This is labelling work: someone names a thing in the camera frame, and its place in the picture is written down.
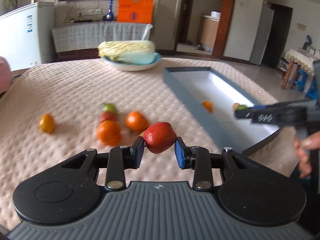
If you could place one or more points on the white roll on counter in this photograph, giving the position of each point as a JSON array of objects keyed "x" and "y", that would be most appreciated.
[{"x": 215, "y": 14}]

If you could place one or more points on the small orange mandarin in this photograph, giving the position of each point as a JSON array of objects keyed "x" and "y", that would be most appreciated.
[{"x": 136, "y": 122}]

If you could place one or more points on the large orange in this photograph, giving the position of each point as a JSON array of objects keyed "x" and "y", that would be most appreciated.
[{"x": 109, "y": 133}]

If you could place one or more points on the red wax apple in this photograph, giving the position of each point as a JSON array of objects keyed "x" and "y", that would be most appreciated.
[{"x": 159, "y": 137}]

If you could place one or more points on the brown round longan fruit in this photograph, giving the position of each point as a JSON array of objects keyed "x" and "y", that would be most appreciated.
[{"x": 235, "y": 106}]

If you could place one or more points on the cabinet with grey cloth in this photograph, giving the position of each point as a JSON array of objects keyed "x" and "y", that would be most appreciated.
[{"x": 81, "y": 40}]

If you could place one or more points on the green lime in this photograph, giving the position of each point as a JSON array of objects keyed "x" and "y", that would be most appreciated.
[{"x": 241, "y": 107}]

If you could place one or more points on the pink plush toy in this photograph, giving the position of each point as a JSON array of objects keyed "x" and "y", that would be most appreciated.
[{"x": 5, "y": 75}]

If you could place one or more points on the napa cabbage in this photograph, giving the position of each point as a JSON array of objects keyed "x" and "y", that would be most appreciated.
[{"x": 138, "y": 52}]

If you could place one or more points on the dark red tomato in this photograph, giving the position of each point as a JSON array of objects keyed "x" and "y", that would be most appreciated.
[{"x": 108, "y": 116}]

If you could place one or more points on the table with lace cloth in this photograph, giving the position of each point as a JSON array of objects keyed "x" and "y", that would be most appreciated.
[{"x": 298, "y": 59}]

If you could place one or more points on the yellow lemon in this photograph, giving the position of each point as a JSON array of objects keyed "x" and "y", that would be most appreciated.
[{"x": 47, "y": 123}]

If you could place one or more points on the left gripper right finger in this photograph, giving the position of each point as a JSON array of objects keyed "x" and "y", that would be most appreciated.
[{"x": 195, "y": 158}]

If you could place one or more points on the green tomato with stem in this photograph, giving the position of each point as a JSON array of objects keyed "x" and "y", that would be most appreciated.
[{"x": 108, "y": 107}]

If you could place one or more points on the person's right hand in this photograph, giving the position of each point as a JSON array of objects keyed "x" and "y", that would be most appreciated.
[{"x": 302, "y": 147}]

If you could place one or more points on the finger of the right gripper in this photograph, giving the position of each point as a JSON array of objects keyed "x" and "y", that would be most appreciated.
[
  {"x": 260, "y": 107},
  {"x": 243, "y": 114}
]

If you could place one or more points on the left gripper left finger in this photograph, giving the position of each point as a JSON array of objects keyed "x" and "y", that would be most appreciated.
[{"x": 120, "y": 159}]

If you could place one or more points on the blue glass bottle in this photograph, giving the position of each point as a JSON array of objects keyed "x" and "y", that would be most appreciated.
[{"x": 109, "y": 15}]

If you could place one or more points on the grey refrigerator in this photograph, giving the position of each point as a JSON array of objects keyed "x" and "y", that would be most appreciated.
[{"x": 262, "y": 36}]

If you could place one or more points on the grey shallow box tray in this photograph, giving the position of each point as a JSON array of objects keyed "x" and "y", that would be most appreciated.
[{"x": 194, "y": 85}]

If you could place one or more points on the blue plastic stool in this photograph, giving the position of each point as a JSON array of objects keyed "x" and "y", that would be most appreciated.
[
  {"x": 312, "y": 91},
  {"x": 300, "y": 80}
]

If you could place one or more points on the white chest freezer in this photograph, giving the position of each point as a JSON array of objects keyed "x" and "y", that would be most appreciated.
[{"x": 26, "y": 35}]

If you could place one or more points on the light blue ceramic plate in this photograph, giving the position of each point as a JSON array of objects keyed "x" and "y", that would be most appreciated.
[{"x": 134, "y": 67}]

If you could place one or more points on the orange gift bag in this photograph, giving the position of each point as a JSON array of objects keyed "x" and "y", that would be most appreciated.
[{"x": 135, "y": 11}]

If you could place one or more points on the pink quilted table cover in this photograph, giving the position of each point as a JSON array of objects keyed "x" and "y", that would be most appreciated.
[{"x": 72, "y": 92}]

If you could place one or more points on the small orange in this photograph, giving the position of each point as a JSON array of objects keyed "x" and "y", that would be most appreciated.
[{"x": 208, "y": 106}]

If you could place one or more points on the wooden kitchen counter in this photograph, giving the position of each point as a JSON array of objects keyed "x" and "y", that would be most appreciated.
[{"x": 207, "y": 33}]

